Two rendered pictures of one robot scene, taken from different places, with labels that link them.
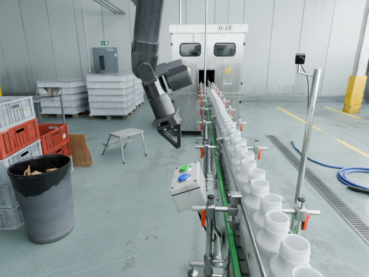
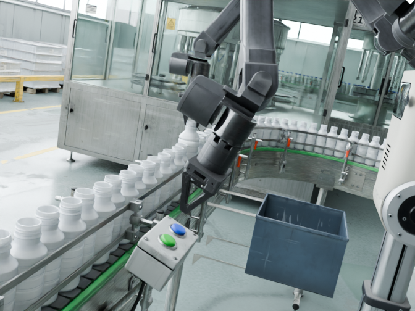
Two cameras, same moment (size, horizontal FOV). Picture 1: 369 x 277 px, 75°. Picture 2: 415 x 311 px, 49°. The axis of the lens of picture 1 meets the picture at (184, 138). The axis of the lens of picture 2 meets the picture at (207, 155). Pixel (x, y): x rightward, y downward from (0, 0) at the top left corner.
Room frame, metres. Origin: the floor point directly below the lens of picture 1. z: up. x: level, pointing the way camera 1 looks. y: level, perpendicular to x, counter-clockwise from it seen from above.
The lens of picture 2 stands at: (1.39, 0.16, 1.45)
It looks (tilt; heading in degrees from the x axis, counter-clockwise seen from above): 13 degrees down; 189
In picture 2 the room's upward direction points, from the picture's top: 10 degrees clockwise
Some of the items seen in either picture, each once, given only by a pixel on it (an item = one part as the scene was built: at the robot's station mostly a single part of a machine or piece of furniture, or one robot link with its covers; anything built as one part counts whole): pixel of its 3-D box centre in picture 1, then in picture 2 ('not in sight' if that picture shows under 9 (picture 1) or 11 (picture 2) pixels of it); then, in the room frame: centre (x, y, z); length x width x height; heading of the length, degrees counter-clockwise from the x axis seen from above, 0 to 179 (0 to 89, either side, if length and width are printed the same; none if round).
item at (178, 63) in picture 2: not in sight; (189, 57); (-0.02, -0.17, 1.43); 0.12 x 0.09 x 0.12; 87
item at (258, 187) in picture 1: (256, 216); (123, 206); (0.46, -0.16, 1.08); 0.06 x 0.06 x 0.17
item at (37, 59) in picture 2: not in sight; (25, 65); (-7.67, -5.60, 0.50); 1.23 x 1.04 x 1.00; 87
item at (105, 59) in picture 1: (106, 73); not in sight; (10.42, 3.24, 1.05); 1.00 x 0.10 x 2.10; 87
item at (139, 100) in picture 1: (126, 89); not in sight; (8.58, 2.05, 0.59); 1.25 x 1.03 x 1.17; 178
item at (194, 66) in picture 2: not in sight; (198, 70); (-0.02, -0.14, 1.40); 0.07 x 0.06 x 0.07; 87
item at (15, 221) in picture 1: (14, 201); not in sight; (2.11, 1.69, 0.11); 0.61 x 0.41 x 0.22; 2
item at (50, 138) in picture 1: (40, 138); not in sight; (2.82, 1.75, 0.55); 0.61 x 0.41 x 0.22; 179
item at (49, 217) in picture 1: (46, 198); not in sight; (1.81, 1.16, 0.32); 0.45 x 0.45 x 0.64
